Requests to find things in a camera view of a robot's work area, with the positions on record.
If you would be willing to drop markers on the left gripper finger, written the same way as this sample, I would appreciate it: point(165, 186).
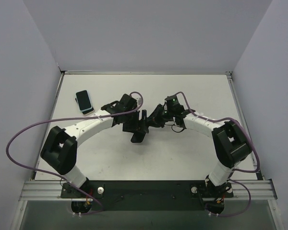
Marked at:
point(138, 136)
point(143, 116)

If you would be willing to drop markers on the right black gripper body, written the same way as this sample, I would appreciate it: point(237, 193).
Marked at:
point(157, 114)

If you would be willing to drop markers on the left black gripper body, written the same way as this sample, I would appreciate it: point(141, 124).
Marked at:
point(138, 122)

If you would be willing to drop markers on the light blue cased phone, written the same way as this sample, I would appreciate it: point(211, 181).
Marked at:
point(83, 100)

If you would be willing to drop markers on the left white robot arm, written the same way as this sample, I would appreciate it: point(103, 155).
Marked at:
point(60, 148)

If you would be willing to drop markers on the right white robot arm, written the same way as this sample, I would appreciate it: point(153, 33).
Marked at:
point(230, 143)

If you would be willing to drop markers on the beige cased phone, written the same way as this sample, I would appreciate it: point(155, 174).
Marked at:
point(87, 112)

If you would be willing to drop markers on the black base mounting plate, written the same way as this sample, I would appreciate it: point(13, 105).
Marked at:
point(185, 195)

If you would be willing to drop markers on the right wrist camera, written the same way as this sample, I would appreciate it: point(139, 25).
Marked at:
point(173, 104)

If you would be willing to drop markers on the aluminium front rail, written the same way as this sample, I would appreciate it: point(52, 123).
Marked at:
point(51, 190)

